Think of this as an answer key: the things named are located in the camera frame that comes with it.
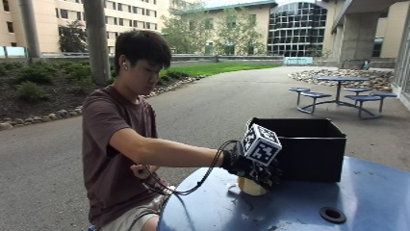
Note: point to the pale yellow round fruit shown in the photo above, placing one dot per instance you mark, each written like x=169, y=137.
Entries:
x=251, y=186

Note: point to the white marker cube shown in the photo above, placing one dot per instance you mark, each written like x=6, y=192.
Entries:
x=260, y=144

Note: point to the black open box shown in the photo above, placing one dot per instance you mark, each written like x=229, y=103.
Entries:
x=312, y=150

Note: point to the blue round seat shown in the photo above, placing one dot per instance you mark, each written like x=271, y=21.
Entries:
x=315, y=97
x=300, y=91
x=384, y=96
x=358, y=90
x=362, y=102

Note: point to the blue picnic table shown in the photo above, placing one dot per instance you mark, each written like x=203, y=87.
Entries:
x=341, y=86

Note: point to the pile of grey rocks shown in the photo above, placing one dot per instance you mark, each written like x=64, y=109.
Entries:
x=347, y=78

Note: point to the the person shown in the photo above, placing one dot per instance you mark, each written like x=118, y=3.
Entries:
x=112, y=134

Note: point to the white earbud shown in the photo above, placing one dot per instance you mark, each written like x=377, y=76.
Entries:
x=126, y=67

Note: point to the row of border stones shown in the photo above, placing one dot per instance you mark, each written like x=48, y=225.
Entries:
x=86, y=106

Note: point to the grey concrete pole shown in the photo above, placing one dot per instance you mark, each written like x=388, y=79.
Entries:
x=96, y=38
x=30, y=29

